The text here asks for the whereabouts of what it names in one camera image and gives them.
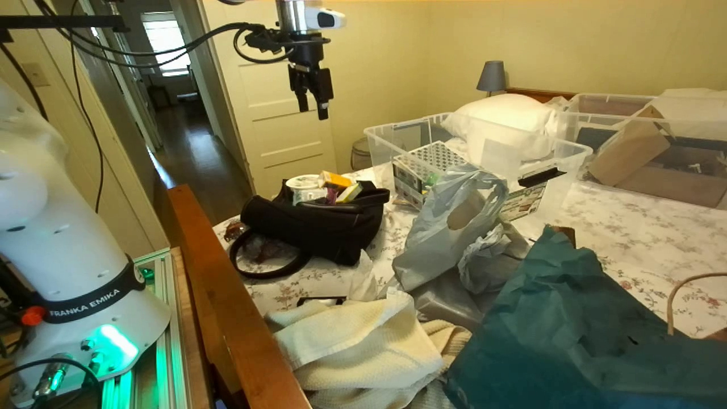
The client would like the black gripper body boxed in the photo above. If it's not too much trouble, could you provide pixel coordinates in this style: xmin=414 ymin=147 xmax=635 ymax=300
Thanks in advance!
xmin=285 ymin=33 xmax=336 ymax=103

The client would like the orange small box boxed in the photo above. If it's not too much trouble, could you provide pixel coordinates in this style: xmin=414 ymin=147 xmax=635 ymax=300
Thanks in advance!
xmin=321 ymin=170 xmax=359 ymax=192

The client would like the large clear storage box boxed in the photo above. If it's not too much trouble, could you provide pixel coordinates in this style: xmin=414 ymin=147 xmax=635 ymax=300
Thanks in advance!
xmin=361 ymin=111 xmax=595 ymax=195

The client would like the clear box with cardboard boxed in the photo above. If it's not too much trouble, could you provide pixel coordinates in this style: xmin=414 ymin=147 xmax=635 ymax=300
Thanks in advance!
xmin=564 ymin=91 xmax=727 ymax=211

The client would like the white panel door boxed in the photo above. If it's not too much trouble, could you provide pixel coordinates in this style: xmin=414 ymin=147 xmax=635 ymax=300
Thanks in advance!
xmin=199 ymin=0 xmax=342 ymax=200

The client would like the black fabric bag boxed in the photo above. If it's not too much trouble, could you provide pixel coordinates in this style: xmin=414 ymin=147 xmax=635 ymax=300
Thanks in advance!
xmin=227 ymin=177 xmax=393 ymax=282

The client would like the small clear lattice basket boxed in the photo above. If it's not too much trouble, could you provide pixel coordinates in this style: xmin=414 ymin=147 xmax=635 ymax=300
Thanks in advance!
xmin=392 ymin=141 xmax=478 ymax=209

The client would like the brown shiny wrapper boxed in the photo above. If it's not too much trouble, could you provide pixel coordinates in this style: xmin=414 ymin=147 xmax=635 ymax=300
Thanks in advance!
xmin=221 ymin=218 xmax=251 ymax=241

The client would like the hallway window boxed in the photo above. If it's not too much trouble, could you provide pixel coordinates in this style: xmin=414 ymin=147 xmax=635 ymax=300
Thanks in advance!
xmin=138 ymin=10 xmax=193 ymax=80

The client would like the grey plastic bag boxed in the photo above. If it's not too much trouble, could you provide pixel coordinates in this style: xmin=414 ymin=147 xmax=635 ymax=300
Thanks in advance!
xmin=392 ymin=167 xmax=513 ymax=295

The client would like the grey table lamp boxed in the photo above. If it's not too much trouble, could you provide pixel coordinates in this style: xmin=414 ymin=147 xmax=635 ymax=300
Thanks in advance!
xmin=475 ymin=59 xmax=512 ymax=98

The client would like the white pillow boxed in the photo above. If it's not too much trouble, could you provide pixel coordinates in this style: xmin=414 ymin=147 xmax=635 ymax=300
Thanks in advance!
xmin=443 ymin=91 xmax=565 ymax=164

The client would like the black flat phone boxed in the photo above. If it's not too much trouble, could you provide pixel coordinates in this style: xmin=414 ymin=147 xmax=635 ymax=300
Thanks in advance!
xmin=295 ymin=294 xmax=351 ymax=310

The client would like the brown wooden footboard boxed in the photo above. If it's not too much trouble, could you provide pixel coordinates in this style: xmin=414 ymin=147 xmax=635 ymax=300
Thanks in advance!
xmin=164 ymin=185 xmax=314 ymax=409

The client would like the brown wooden headboard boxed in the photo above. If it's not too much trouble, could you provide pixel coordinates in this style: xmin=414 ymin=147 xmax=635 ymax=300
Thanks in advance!
xmin=505 ymin=86 xmax=577 ymax=105

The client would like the black flat rectangular device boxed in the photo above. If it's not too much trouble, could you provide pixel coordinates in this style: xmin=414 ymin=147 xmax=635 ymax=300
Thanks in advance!
xmin=517 ymin=167 xmax=569 ymax=190

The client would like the cream towel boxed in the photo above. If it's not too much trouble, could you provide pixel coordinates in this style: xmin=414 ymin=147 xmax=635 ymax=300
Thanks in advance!
xmin=267 ymin=290 xmax=473 ymax=409

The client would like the black mounting bar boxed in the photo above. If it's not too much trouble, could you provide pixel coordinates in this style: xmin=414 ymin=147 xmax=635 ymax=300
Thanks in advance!
xmin=0 ymin=14 xmax=130 ymax=34

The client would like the brown cardboard piece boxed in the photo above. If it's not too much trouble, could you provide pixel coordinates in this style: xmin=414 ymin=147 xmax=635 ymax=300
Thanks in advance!
xmin=586 ymin=117 xmax=672 ymax=190

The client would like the teal cloth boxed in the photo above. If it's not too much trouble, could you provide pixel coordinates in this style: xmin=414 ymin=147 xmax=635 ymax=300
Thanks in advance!
xmin=441 ymin=225 xmax=727 ymax=409

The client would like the floral white bedspread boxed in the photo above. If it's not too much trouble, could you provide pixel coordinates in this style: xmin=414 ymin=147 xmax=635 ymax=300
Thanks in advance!
xmin=211 ymin=162 xmax=727 ymax=344

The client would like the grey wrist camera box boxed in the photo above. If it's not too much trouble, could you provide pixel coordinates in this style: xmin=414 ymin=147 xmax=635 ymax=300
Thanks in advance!
xmin=304 ymin=7 xmax=349 ymax=34

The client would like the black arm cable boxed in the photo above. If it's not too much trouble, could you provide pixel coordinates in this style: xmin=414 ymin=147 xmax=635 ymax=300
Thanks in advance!
xmin=33 ymin=0 xmax=295 ymax=68

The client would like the black hanging cable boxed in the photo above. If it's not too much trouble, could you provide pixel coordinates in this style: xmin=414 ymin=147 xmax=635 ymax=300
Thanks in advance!
xmin=66 ymin=33 xmax=109 ymax=217

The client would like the green lit metal base frame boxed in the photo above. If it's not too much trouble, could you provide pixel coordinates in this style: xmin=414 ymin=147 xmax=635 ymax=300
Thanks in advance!
xmin=93 ymin=249 xmax=193 ymax=409

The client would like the beige cable loop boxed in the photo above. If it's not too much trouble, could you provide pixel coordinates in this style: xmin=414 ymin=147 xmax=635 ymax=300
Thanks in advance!
xmin=664 ymin=272 xmax=727 ymax=340

